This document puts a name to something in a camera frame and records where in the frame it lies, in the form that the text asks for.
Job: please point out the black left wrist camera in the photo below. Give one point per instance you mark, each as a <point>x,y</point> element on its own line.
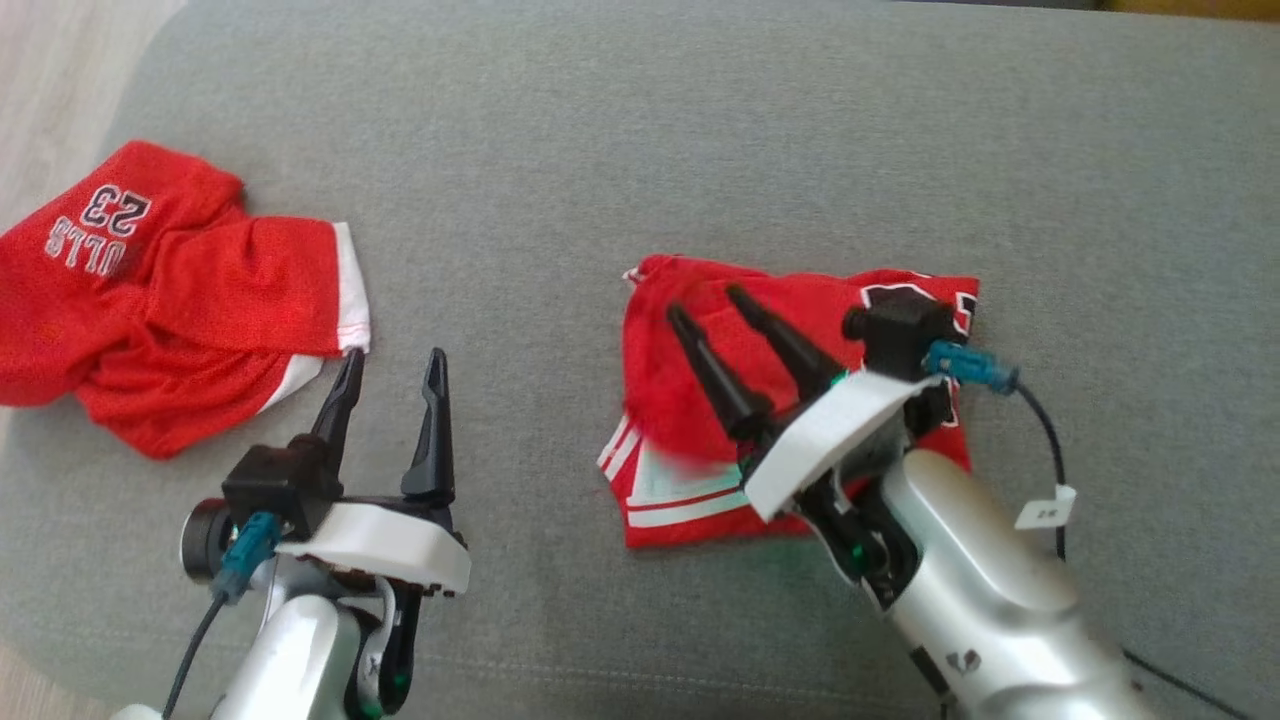
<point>275,490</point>

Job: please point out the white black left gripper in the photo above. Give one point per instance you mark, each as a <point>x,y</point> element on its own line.
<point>385,545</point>

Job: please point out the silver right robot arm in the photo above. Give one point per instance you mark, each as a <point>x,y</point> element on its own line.
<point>990,600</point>

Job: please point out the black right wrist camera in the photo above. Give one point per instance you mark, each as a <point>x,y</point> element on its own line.
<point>905,325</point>

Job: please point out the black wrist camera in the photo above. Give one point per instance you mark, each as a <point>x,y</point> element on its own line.
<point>905,325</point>
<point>275,490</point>

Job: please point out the yellow sofa backrest cushion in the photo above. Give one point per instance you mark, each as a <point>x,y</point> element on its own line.
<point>1200,8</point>

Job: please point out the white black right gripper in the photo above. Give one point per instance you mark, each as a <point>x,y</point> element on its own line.
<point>835,435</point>

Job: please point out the grey sofa chaise seat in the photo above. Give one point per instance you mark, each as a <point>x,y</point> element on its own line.
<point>700,130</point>

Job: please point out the red mesh shorts white trim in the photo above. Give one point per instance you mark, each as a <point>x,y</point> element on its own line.
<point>200,290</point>

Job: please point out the red jersey with white stripes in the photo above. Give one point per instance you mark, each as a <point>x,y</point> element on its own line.
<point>680,380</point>

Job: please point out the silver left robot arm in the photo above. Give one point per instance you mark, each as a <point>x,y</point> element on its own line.
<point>290,660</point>

